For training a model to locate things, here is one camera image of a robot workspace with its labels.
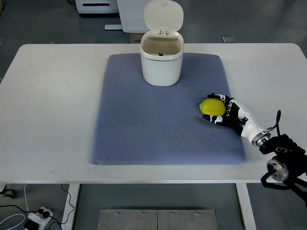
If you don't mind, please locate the black power adapter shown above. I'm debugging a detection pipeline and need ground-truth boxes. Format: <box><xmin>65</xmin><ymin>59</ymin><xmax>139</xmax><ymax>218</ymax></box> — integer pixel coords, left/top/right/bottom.
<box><xmin>24</xmin><ymin>220</ymin><xmax>39</xmax><ymax>230</ymax></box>

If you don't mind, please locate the blue textured mat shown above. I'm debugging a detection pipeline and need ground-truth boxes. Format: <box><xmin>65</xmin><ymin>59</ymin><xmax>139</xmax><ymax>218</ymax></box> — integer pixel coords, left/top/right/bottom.
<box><xmin>91</xmin><ymin>53</ymin><xmax>246</xmax><ymax>165</ymax></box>

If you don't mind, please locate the black power cable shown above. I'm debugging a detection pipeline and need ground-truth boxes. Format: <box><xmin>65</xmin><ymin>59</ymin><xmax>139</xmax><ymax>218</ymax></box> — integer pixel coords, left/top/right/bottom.
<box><xmin>38</xmin><ymin>184</ymin><xmax>75</xmax><ymax>230</ymax></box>

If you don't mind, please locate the white table right leg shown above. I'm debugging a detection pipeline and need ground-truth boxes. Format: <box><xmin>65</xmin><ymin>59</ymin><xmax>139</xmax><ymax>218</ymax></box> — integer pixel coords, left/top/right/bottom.
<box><xmin>236</xmin><ymin>183</ymin><xmax>257</xmax><ymax>230</ymax></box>

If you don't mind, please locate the yellow lemon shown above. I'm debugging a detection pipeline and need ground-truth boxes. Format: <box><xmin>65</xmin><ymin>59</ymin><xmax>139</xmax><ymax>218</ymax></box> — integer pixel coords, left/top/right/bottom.
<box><xmin>199</xmin><ymin>98</ymin><xmax>226</xmax><ymax>116</ymax></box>

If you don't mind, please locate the white table left leg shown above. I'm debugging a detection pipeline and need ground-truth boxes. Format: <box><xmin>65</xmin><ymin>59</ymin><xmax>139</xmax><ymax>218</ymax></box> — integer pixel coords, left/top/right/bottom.
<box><xmin>61</xmin><ymin>184</ymin><xmax>80</xmax><ymax>230</ymax></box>

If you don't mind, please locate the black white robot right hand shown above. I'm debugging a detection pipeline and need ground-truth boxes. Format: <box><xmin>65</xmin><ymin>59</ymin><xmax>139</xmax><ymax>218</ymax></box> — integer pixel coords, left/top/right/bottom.
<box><xmin>202</xmin><ymin>93</ymin><xmax>264</xmax><ymax>142</ymax></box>

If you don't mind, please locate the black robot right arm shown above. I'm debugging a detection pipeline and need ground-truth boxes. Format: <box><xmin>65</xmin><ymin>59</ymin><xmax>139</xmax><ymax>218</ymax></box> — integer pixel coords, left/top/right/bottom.
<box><xmin>254</xmin><ymin>110</ymin><xmax>307</xmax><ymax>202</ymax></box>

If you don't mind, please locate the cardboard box behind bin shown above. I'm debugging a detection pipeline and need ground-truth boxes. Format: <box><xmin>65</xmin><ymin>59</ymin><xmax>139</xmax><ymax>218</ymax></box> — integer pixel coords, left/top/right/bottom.
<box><xmin>129</xmin><ymin>33</ymin><xmax>144</xmax><ymax>44</ymax></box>

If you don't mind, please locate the white table leg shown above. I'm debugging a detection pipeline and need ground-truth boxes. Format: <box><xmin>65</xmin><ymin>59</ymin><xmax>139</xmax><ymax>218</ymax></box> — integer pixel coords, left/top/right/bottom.
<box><xmin>236</xmin><ymin>183</ymin><xmax>257</xmax><ymax>230</ymax></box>
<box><xmin>61</xmin><ymin>184</ymin><xmax>80</xmax><ymax>230</ymax></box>

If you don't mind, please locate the white cabinet in background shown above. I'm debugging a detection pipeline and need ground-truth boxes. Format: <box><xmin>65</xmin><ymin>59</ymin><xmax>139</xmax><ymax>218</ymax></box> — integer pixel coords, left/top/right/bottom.
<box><xmin>105</xmin><ymin>0</ymin><xmax>150</xmax><ymax>33</ymax></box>

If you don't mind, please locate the white appliance with black slot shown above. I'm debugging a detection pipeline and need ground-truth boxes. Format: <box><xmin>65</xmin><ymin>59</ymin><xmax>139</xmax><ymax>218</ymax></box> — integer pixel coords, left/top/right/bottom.
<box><xmin>75</xmin><ymin>0</ymin><xmax>118</xmax><ymax>14</ymax></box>

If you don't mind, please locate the white cable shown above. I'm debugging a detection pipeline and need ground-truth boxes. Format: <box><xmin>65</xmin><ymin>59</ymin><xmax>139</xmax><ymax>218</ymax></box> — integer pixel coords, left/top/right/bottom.
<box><xmin>0</xmin><ymin>184</ymin><xmax>31</xmax><ymax>230</ymax></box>

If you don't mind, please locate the white power strip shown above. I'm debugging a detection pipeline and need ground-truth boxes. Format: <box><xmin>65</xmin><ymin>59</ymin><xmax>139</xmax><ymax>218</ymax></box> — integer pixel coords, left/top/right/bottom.
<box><xmin>28</xmin><ymin>207</ymin><xmax>53</xmax><ymax>230</ymax></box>

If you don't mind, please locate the white trash bin with lid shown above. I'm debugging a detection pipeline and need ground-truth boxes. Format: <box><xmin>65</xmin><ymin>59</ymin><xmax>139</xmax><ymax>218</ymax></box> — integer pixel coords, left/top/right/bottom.
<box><xmin>140</xmin><ymin>0</ymin><xmax>184</xmax><ymax>86</ymax></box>

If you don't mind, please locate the grey metal floor plate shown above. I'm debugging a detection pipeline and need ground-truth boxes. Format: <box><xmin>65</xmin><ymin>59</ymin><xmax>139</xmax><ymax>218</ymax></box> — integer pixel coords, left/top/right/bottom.
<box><xmin>98</xmin><ymin>209</ymin><xmax>218</xmax><ymax>230</ymax></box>

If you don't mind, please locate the grey floor socket plate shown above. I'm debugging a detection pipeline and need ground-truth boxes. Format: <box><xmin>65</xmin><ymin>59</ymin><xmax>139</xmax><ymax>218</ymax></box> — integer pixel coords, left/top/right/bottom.
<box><xmin>222</xmin><ymin>36</ymin><xmax>236</xmax><ymax>43</ymax></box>

